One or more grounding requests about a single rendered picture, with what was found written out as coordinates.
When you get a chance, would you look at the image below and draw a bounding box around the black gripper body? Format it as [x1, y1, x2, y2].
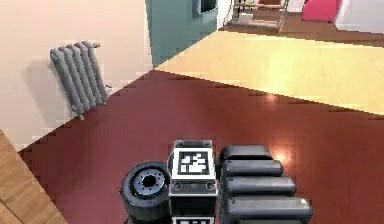
[120, 161, 172, 224]

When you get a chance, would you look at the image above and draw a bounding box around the pink armchair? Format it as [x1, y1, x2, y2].
[301, 0, 343, 24]

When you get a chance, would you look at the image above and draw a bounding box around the grey wall radiator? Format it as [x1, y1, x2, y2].
[49, 40, 109, 120]

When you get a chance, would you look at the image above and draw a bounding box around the dark framed wall picture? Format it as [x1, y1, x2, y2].
[192, 0, 218, 18]

